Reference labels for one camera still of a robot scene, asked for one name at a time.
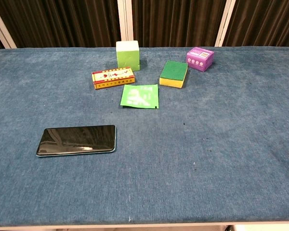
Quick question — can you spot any green foil sachet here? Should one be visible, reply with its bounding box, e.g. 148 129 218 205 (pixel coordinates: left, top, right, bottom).
120 84 160 110

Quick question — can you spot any red and yellow carton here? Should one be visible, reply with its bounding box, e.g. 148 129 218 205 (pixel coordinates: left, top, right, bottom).
91 66 136 90

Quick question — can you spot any green and yellow sponge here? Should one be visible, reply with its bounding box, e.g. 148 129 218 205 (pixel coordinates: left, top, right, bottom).
159 60 188 89

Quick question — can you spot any blue table cloth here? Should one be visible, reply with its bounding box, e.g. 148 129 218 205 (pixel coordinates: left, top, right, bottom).
0 46 289 227

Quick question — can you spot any green and white box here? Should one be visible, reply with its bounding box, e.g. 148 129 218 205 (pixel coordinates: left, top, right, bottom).
116 40 141 72

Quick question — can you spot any black smartphone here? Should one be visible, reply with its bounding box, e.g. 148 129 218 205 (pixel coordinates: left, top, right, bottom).
36 125 117 157

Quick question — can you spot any purple cube box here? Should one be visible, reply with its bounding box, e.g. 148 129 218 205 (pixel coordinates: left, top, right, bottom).
186 47 215 72

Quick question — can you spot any dark brown curtain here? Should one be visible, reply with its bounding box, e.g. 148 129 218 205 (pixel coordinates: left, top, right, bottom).
0 0 289 51

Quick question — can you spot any white frame post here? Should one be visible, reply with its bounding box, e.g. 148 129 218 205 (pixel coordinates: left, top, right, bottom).
117 0 135 41
0 1 17 50
214 0 236 47

